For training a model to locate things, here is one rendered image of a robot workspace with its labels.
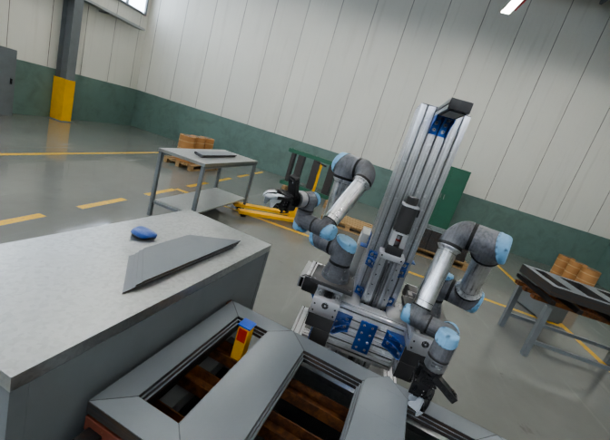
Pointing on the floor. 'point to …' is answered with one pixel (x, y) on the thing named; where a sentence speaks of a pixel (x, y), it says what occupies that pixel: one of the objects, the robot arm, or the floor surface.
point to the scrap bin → (541, 308)
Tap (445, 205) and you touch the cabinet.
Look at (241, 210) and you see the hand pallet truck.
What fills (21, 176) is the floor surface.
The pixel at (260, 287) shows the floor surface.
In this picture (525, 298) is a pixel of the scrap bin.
